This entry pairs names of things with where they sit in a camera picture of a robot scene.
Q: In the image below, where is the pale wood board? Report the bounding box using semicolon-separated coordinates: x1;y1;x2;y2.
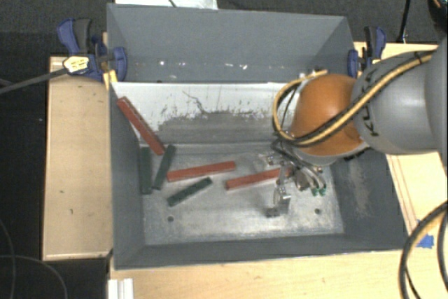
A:
41;55;115;262

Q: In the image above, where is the grey metal bin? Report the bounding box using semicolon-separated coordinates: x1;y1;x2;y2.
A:
105;2;410;270

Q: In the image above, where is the red-brown flat block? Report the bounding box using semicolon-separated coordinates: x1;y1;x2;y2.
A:
116;97;167;156
166;160;237;183
224;167;292;191

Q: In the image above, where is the dark green flat block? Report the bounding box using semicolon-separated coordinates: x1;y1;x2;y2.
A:
166;176;214;208
139;146;154;195
152;144;178;191

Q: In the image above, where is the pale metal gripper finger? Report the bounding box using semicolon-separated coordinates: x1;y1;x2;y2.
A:
280;193;293;214
265;182;285;218

